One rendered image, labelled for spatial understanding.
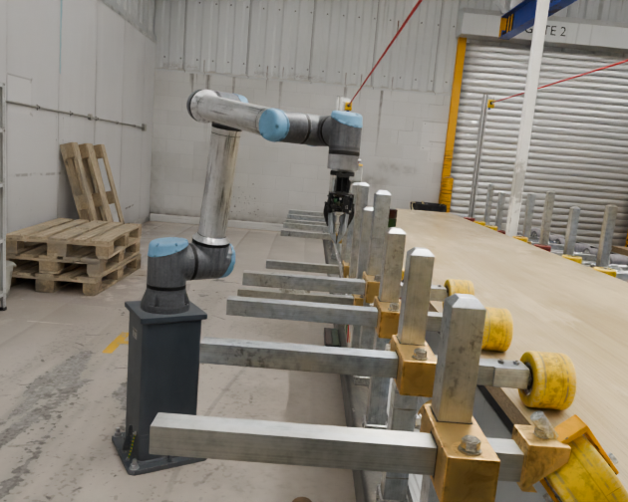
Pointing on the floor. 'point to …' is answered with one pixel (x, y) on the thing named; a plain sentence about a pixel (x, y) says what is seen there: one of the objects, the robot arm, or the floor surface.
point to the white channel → (527, 117)
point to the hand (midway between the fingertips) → (336, 238)
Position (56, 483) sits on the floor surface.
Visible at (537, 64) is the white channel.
